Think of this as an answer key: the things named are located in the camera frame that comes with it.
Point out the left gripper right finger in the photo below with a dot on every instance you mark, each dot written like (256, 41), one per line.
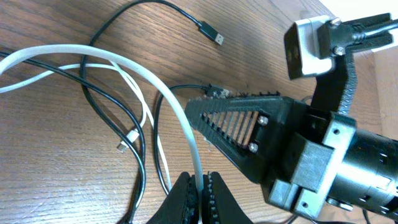
(218, 203)

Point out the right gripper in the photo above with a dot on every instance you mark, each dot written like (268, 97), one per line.
(325, 159)

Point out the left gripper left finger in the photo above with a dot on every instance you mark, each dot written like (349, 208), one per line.
(181, 206)

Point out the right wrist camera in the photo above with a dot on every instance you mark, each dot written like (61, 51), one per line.
(302, 49)

